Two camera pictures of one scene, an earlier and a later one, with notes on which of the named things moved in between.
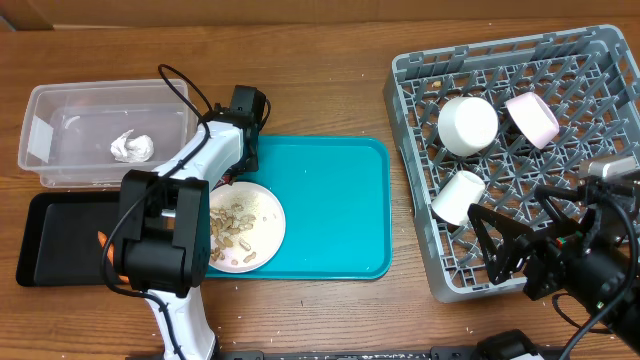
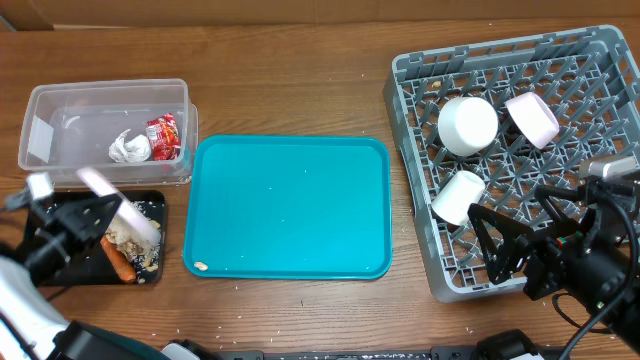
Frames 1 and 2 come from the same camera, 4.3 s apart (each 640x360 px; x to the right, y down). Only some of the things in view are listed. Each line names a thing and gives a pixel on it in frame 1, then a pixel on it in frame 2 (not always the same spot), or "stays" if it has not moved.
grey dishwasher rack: [520, 113] stays
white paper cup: [455, 193] stays
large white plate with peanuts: [247, 226] → [130, 214]
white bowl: [467, 125] stays
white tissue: [136, 149] stays
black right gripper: [559, 251] stays
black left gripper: [250, 164] → [84, 224]
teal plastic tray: [335, 194] stays
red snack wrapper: [225, 180] → [163, 137]
